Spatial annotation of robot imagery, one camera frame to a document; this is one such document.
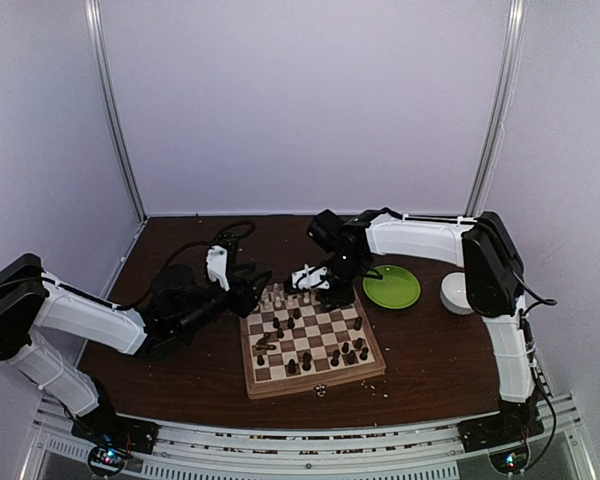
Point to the wooden chess board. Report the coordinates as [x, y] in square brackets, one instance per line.
[278, 372]

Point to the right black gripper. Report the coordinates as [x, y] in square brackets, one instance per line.
[344, 297]

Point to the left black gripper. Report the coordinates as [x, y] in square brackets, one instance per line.
[245, 298]

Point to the front aluminium rail base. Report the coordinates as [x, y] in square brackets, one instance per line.
[428, 450]

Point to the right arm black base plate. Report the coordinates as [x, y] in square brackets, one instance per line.
[495, 431]

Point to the white chess pieces row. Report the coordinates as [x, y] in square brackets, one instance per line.
[274, 298]

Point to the green plate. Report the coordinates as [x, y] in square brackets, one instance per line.
[391, 287]

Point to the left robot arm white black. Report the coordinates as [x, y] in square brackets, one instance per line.
[176, 309]

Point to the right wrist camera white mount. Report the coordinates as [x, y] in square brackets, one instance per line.
[307, 279]

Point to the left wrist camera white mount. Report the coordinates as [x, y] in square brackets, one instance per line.
[216, 266]

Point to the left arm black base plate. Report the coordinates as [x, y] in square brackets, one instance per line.
[122, 433]

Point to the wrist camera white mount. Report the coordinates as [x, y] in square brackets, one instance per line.
[216, 266]
[307, 279]

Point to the aluminium frame post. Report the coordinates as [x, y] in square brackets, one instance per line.
[504, 92]
[98, 41]

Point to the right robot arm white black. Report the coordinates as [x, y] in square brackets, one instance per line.
[481, 246]

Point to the right aluminium frame post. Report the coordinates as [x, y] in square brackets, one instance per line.
[504, 92]

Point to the dark queen chess piece lying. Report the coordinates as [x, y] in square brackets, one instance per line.
[263, 343]

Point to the left aluminium frame post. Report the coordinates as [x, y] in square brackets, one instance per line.
[98, 41]

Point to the white bowl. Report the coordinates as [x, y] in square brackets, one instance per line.
[453, 294]

